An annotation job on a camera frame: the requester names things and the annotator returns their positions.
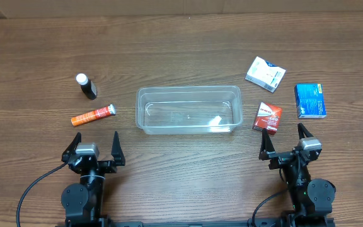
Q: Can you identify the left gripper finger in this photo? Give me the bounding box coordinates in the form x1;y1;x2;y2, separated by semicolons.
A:
111;131;125;166
61;132;81;163

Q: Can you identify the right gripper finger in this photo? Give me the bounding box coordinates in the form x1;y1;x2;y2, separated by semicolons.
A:
258;129;276;160
297;123;313;139

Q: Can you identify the red medicine box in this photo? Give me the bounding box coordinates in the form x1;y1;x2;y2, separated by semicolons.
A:
252;102;282;135

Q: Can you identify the blue medicine box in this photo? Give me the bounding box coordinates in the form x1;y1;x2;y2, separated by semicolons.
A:
294;83;327;119

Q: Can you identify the orange tablet tube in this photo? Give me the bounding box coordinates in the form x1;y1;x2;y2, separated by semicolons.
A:
71;104;116;126

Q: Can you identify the dark bottle white cap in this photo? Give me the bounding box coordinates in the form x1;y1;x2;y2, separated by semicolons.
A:
76;73;97;100

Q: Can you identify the white medicine box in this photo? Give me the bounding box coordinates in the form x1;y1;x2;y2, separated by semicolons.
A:
245;56;286;93

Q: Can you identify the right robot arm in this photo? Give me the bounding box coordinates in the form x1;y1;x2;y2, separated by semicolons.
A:
251;123;336;226

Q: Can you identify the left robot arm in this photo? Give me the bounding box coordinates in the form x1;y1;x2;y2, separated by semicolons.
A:
61;132;125;226

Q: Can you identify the clear plastic container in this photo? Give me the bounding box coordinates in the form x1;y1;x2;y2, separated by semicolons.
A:
135;85;243;135

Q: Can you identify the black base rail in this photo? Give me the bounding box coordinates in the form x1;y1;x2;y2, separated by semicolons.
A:
55;215;336;227

